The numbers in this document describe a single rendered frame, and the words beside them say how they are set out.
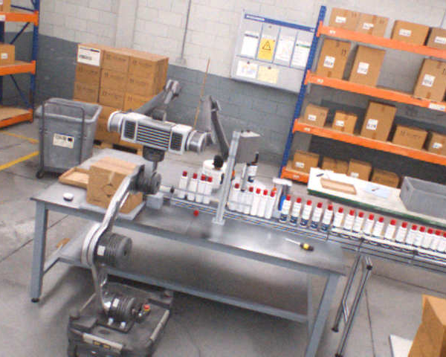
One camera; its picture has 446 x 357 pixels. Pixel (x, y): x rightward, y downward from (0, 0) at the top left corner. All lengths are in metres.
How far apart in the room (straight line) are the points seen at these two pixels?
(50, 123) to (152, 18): 3.24
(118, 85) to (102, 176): 3.74
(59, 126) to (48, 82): 3.59
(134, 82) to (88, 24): 2.15
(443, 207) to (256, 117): 3.92
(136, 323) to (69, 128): 2.89
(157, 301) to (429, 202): 2.67
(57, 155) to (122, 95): 1.57
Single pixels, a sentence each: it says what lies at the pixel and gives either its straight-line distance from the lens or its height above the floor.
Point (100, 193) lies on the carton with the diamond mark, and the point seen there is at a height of 0.95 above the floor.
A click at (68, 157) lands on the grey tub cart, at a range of 5.66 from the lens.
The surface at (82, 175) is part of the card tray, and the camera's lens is 3.78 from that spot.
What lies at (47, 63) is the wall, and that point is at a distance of 9.05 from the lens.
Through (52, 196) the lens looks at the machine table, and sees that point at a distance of 3.38.
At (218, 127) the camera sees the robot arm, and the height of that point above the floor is 1.45.
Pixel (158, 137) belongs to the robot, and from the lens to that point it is 2.81.
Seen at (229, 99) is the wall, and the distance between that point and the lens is 7.87.
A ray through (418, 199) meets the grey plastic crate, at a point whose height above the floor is 0.93.
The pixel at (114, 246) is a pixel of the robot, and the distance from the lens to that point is 2.60.
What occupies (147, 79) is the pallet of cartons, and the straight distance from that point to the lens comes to 6.66.
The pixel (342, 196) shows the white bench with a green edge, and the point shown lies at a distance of 4.59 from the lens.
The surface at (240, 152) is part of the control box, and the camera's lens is 3.12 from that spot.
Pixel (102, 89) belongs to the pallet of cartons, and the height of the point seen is 0.86.
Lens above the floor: 2.21
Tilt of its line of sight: 19 degrees down
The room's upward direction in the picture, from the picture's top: 12 degrees clockwise
